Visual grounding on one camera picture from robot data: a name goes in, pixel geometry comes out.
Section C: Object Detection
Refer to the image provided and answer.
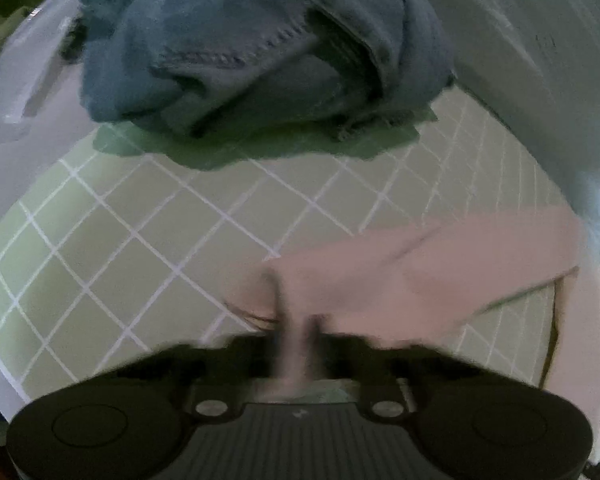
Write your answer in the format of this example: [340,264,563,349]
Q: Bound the beige pink garment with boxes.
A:
[220,209,600,463]

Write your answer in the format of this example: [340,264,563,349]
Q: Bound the translucent plastic sheet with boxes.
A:
[0,0,101,161]

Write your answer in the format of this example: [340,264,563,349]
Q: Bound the light blue printed bedsheet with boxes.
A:
[380,0,600,281]

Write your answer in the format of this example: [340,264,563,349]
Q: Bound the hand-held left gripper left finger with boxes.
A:
[115,332,290,418]

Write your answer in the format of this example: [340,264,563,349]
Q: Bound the blue denim jeans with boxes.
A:
[74,0,457,142]

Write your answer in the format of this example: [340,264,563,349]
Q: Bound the green cloth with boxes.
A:
[0,0,65,78]

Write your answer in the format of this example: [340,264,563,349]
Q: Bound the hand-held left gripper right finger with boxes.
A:
[304,316,486,418]

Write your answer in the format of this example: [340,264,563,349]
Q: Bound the green grid mat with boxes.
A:
[0,85,568,406]

